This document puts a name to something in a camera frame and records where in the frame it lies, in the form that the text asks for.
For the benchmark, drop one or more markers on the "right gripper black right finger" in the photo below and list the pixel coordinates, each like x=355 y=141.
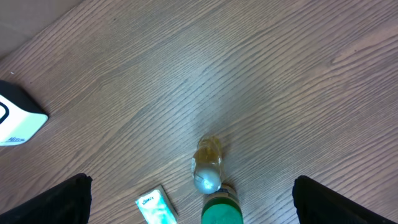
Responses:
x=317 y=204

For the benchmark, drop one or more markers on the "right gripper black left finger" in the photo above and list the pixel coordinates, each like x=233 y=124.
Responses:
x=67 y=202

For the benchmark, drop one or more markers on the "small teal box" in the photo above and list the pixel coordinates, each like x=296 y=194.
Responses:
x=156 y=208

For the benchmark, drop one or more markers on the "green lid jar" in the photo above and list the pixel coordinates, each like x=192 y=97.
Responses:
x=222 y=207

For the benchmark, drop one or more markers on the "yellow dish soap bottle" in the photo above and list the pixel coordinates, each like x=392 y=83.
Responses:
x=206 y=165

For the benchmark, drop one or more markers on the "white barcode scanner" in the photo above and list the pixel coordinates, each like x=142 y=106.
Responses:
x=21 y=116

